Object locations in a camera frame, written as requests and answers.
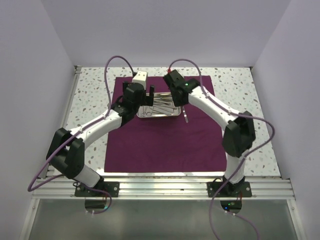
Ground stainless steel instrument tray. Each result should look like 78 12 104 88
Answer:
136 92 181 119

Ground steel forceps in tray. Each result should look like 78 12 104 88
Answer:
153 100 175 114

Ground aluminium front frame rail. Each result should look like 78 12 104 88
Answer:
31 176 295 200

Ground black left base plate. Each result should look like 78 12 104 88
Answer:
72 181 120 198

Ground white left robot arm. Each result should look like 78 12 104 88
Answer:
46 82 155 197

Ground steel surgical scissors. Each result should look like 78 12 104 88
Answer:
141 106 154 118

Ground silver tweezers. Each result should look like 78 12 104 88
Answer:
181 106 189 123

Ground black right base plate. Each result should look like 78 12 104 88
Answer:
206 181 253 198

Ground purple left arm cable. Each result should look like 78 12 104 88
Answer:
26 55 137 216

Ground purple surgical cloth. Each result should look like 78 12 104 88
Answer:
103 75 229 173

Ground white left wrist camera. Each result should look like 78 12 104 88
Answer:
131 70 148 89

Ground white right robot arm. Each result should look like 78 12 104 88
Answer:
163 70 256 197

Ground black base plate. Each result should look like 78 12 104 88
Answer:
206 181 253 198
72 181 120 198

